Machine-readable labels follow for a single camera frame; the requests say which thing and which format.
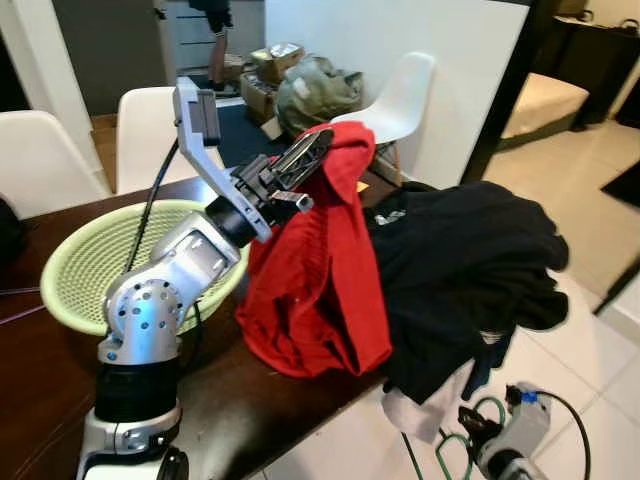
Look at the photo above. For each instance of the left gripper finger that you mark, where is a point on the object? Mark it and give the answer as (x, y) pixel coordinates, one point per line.
(310, 160)
(296, 148)

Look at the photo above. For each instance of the teal plastic hanger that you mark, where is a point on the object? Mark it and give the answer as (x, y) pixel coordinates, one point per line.
(441, 450)

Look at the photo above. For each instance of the white garment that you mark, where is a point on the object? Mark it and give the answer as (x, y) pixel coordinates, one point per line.
(425, 405)

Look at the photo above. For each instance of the red knit shirt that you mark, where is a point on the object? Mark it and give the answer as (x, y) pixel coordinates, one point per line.
(320, 290)

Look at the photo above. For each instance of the dark knit shirt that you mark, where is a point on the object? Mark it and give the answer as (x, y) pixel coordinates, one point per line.
(460, 260)

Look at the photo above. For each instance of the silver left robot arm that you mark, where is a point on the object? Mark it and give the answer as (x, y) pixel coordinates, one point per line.
(150, 310)

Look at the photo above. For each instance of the orange paper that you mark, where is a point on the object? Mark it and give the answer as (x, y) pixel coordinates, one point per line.
(362, 186)

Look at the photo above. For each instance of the olive green bag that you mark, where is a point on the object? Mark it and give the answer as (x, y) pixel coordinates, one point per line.
(320, 95)

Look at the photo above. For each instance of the cardboard box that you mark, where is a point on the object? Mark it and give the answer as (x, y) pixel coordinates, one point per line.
(270, 65)

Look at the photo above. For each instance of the white plastic chair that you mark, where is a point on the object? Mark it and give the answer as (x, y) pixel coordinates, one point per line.
(45, 165)
(150, 130)
(400, 95)

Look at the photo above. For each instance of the person in dark shorts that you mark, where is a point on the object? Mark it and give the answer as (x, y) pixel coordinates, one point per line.
(215, 40)

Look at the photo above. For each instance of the green woven basket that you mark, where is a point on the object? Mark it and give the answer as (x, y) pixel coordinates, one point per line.
(90, 260)

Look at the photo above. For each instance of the beige cushioned bench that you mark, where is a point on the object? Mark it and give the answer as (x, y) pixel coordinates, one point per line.
(545, 105)

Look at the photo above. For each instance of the dark brown wooden table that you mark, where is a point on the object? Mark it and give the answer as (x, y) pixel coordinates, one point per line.
(60, 400)

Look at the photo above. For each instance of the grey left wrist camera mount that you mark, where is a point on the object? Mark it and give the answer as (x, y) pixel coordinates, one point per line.
(215, 165)

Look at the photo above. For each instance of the black wall post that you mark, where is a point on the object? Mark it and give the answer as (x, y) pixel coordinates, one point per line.
(510, 90)

